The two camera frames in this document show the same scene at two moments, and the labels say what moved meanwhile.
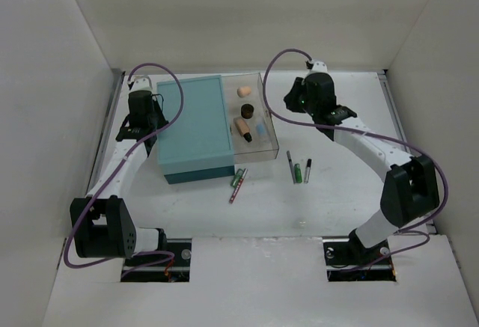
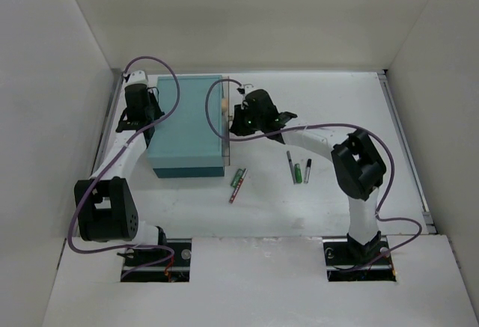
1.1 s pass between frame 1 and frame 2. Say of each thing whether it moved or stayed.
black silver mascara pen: stayed
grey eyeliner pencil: stayed
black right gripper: moved
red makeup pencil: stayed
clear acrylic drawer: moved
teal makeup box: stayed
